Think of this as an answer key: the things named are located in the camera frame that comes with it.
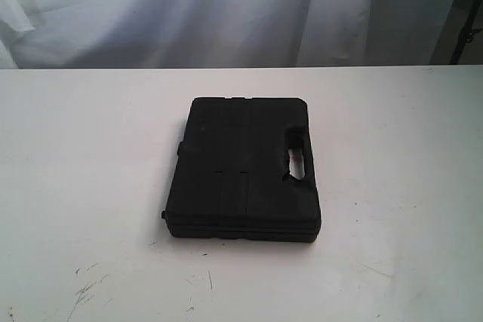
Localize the black plastic tool case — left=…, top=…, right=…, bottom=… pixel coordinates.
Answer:
left=162, top=97, right=322, bottom=243

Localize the white backdrop curtain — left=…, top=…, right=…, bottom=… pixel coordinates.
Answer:
left=1, top=0, right=453, bottom=69

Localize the black metal stand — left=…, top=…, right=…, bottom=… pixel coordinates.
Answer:
left=451, top=0, right=483, bottom=66

